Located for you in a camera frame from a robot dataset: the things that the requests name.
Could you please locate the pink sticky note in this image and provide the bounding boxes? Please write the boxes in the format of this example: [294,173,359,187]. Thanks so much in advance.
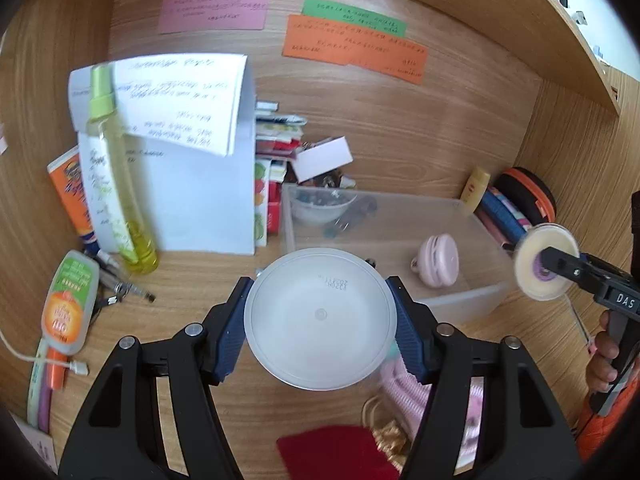
[157,0,269,34]

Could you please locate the black orange zip case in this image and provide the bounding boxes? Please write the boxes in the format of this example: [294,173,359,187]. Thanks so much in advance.
[494,167,556,226]

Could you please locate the orange hand gel bottle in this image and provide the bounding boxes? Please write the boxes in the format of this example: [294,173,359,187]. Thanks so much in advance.
[41,250,100,356]

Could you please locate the white folded paper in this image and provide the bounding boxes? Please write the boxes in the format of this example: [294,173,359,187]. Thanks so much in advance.
[67,52,258,257]

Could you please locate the pens at left edge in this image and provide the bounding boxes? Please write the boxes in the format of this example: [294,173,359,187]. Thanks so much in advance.
[27,362,66,434]

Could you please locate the yellow green spray bottle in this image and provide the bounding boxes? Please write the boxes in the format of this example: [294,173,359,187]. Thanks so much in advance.
[86,64,158,274]

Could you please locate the pink rope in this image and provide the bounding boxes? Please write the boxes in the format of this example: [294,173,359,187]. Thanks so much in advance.
[376,353,485,456]

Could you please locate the blue patterned pencil pouch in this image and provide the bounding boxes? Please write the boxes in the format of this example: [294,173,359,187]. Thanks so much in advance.
[480,188,532,245]

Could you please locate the white charging cable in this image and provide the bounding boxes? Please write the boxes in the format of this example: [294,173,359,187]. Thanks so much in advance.
[0,331,90,377]

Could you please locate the red velvet pouch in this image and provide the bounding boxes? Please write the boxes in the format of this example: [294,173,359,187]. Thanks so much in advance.
[277,425,399,480]

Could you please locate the orange sunscreen tube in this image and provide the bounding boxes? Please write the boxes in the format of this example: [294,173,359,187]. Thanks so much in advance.
[47,146,100,256]

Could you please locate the white small box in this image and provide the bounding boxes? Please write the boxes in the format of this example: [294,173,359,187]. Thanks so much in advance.
[292,136,354,182]

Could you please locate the pink notebook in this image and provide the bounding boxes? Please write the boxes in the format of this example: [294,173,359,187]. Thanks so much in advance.
[475,208,514,254]

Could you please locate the right hand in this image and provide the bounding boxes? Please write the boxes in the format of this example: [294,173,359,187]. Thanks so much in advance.
[585,311,620,392]

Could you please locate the orange sticky note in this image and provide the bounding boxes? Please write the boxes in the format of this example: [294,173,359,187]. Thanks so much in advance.
[282,14,427,84]

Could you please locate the small grey bowl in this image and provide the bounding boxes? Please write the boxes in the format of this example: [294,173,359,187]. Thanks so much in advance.
[288,186,357,226]

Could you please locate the white round plastic lid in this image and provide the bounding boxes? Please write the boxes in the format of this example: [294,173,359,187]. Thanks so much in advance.
[244,248,397,391]

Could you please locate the yellow lotion tube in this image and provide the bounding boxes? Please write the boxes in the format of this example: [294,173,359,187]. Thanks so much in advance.
[460,166,490,214]

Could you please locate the pink round Hyntoor case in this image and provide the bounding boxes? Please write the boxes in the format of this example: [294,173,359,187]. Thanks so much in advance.
[410,233,460,288]

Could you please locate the stack of books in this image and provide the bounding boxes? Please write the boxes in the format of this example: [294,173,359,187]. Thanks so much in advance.
[254,100,307,247]

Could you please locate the green sticky note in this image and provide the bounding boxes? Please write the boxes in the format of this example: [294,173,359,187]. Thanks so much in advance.
[302,0,407,37]

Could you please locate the clear plastic storage bin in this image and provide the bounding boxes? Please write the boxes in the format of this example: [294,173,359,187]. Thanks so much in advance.
[280,184,515,324]

